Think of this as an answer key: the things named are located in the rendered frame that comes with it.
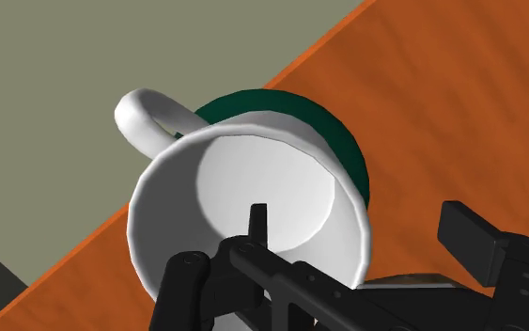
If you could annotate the dark green plate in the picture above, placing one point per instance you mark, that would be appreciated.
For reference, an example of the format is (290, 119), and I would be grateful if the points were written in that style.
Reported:
(332, 133)

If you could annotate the white mug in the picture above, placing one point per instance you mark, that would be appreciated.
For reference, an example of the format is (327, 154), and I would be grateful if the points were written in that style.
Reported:
(250, 201)

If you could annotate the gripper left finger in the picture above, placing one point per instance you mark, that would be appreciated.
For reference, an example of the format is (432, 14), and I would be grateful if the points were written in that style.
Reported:
(245, 270)

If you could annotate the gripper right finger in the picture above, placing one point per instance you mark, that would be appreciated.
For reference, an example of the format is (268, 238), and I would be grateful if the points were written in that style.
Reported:
(497, 256)

